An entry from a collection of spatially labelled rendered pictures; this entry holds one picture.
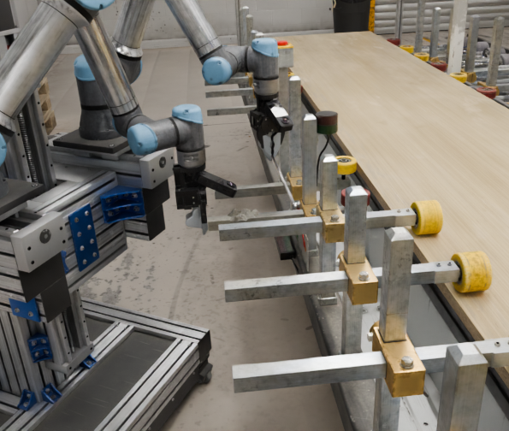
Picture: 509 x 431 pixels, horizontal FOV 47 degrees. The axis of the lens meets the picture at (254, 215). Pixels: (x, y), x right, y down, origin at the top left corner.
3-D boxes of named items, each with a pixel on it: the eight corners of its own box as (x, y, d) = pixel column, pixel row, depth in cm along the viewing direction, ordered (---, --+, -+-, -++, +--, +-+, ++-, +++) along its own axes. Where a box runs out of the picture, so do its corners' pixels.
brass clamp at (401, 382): (388, 398, 91) (390, 373, 89) (364, 344, 103) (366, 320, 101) (427, 394, 91) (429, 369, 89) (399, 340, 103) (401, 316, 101)
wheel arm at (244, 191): (215, 202, 187) (214, 190, 185) (215, 197, 190) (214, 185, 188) (350, 191, 190) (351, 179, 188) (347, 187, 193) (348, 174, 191)
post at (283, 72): (280, 189, 220) (276, 67, 200) (278, 184, 224) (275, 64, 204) (292, 188, 220) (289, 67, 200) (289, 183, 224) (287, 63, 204)
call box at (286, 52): (273, 70, 199) (272, 47, 195) (270, 66, 205) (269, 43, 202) (293, 69, 199) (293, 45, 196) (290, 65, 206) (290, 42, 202)
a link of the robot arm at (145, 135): (122, 149, 151) (161, 139, 157) (141, 161, 143) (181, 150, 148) (118, 119, 148) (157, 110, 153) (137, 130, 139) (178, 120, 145)
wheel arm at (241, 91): (205, 99, 299) (204, 91, 297) (205, 97, 302) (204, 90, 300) (291, 93, 302) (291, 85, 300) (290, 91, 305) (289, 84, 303)
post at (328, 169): (321, 329, 155) (322, 158, 134) (318, 321, 159) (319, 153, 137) (334, 328, 156) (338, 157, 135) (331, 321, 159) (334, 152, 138)
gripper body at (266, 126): (271, 125, 187) (270, 86, 182) (284, 132, 180) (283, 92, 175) (249, 128, 184) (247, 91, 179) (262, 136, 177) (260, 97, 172)
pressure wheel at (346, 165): (348, 198, 187) (349, 164, 182) (326, 193, 191) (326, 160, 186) (359, 190, 192) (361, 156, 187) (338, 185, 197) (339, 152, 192)
